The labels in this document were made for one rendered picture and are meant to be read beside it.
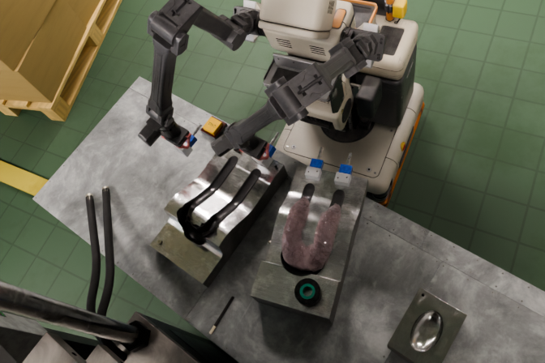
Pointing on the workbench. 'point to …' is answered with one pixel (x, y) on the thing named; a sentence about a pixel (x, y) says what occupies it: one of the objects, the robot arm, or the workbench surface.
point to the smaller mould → (426, 330)
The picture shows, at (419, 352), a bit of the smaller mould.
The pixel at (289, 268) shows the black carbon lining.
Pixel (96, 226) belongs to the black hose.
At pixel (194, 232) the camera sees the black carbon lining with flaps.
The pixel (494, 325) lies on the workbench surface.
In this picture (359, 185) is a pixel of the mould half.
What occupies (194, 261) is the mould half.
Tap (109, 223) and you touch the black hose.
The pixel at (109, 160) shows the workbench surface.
